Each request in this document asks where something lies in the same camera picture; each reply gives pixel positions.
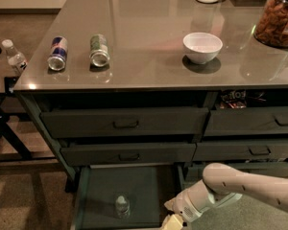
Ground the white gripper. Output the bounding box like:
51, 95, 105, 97
160, 180, 242, 230

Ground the clear plastic water bottle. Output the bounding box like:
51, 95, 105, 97
115, 195, 130, 219

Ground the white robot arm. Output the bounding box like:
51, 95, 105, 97
160, 163, 288, 230

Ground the bottom right drawer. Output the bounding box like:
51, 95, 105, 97
183, 162, 288, 181

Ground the middle left drawer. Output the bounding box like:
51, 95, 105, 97
60, 143, 196, 166

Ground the open bottom left drawer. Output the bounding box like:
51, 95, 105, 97
71, 165, 181, 230

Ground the middle right drawer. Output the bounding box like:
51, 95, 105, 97
193, 139, 288, 161

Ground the top right drawer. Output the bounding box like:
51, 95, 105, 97
204, 106, 288, 137

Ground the top left drawer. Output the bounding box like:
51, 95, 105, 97
40, 107, 208, 138

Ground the water bottle on side table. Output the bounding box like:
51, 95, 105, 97
2, 39, 27, 76

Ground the dark snack bag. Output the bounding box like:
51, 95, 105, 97
220, 90, 247, 109

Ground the white ceramic bowl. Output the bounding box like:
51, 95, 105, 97
182, 33, 223, 64

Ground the green silver soda can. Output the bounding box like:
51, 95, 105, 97
89, 34, 109, 67

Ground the blue silver Red Bull can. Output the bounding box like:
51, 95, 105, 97
47, 36, 68, 71

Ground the clear snack jar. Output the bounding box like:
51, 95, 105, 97
254, 0, 288, 48

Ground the black side table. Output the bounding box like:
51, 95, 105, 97
0, 43, 56, 163

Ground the dark green cabinet frame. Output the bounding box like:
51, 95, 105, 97
17, 88, 288, 182

